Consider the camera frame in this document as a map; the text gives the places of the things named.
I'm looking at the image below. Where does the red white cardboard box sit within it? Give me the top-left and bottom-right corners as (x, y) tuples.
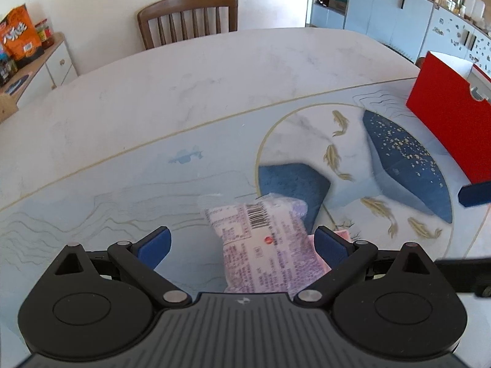
(406, 52), (490, 184)

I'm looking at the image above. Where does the white wall cabinet unit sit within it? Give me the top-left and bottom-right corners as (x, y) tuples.
(306, 0), (490, 74)

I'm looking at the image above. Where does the brown wooden chair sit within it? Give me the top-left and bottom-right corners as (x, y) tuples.
(137, 0), (239, 50)

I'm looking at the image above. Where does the pink purple snack packet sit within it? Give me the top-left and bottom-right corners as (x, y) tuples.
(204, 194), (330, 297)

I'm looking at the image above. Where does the pink ridged pad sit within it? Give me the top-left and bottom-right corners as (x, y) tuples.
(334, 229), (351, 243)

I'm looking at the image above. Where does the orange snack bag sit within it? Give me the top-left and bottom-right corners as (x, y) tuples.
(1, 4), (44, 68)

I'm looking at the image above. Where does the white sideboard cabinet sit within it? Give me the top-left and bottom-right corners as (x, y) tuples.
(1, 33), (78, 109)

